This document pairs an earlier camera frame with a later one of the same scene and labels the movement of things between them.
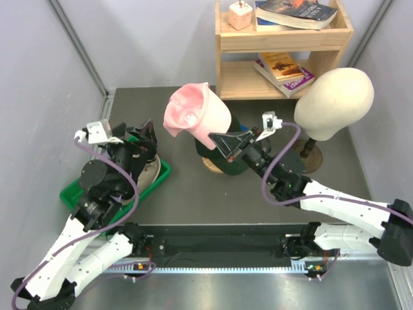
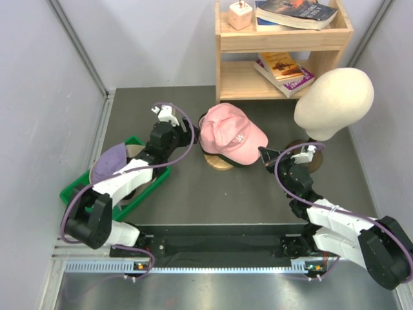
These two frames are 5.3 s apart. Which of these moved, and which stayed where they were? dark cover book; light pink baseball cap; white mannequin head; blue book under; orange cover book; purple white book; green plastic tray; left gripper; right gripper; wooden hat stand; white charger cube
Moved: light pink baseball cap; right gripper; wooden hat stand; left gripper
Stayed: white charger cube; purple white book; blue book under; dark cover book; green plastic tray; orange cover book; white mannequin head
